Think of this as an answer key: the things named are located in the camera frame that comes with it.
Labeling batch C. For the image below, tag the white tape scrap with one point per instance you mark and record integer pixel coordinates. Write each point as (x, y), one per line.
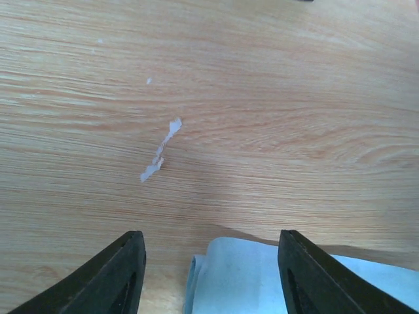
(158, 160)

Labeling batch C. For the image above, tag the light blue cleaning cloth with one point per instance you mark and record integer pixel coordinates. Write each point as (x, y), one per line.
(241, 276)

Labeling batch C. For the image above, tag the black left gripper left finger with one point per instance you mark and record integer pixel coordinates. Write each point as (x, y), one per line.
(110, 282)

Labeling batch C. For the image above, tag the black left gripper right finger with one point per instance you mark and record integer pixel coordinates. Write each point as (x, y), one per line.
(315, 282)

